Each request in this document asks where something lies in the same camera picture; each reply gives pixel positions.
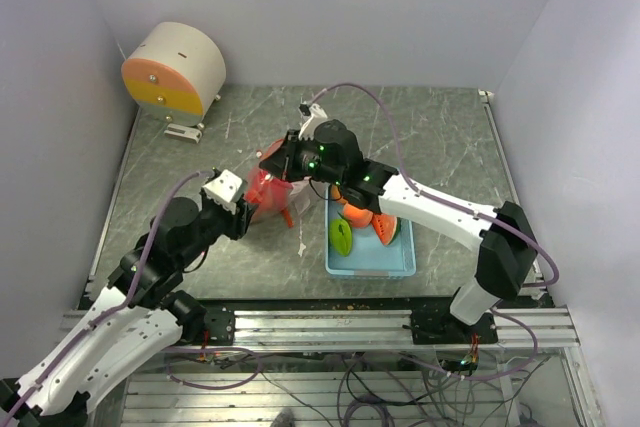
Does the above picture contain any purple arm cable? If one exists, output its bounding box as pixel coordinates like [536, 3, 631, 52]
[4, 170, 216, 423]
[309, 82, 560, 383]

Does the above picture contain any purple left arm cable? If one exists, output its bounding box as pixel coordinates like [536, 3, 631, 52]
[4, 170, 216, 423]

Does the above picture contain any red apple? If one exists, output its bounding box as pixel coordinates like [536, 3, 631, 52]
[245, 169, 293, 227]

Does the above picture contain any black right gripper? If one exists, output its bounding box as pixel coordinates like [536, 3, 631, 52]
[259, 130, 344, 187]

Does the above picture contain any watermelon slice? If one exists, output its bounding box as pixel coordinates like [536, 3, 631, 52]
[371, 214, 400, 246]

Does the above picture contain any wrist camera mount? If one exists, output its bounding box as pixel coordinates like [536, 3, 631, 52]
[298, 103, 329, 140]
[202, 169, 247, 214]

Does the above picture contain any clear zip top bag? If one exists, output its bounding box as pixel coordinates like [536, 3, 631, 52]
[244, 165, 311, 228]

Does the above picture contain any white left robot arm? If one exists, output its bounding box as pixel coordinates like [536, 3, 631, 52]
[1, 197, 255, 426]

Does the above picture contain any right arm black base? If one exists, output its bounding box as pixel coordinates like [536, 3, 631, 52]
[403, 310, 498, 345]

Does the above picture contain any round beige drawer box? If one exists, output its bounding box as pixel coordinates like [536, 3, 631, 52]
[121, 21, 227, 127]

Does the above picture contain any orange fruit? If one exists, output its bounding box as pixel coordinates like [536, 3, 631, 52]
[342, 203, 373, 229]

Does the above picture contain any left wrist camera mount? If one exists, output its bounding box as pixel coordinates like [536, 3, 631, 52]
[202, 169, 247, 214]

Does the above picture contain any aluminium rail frame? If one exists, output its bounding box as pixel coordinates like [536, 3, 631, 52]
[54, 309, 581, 353]

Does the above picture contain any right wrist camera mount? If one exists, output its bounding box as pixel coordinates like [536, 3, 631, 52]
[298, 103, 329, 140]

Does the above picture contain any white corner clip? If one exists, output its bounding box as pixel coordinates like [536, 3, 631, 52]
[478, 89, 495, 105]

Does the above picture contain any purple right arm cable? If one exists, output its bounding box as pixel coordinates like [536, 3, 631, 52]
[309, 82, 560, 383]

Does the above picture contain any blue plastic basket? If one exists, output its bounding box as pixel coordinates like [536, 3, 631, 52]
[325, 187, 417, 278]

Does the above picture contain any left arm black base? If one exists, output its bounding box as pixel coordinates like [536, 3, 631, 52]
[162, 291, 236, 347]

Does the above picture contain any small white bracket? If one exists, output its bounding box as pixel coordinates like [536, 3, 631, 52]
[164, 123, 202, 144]

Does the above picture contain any green fruit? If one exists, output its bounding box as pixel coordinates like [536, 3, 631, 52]
[328, 218, 353, 257]

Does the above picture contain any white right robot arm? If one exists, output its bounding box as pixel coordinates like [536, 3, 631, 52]
[260, 120, 537, 343]

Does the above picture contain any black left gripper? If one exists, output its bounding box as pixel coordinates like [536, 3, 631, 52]
[175, 180, 259, 267]

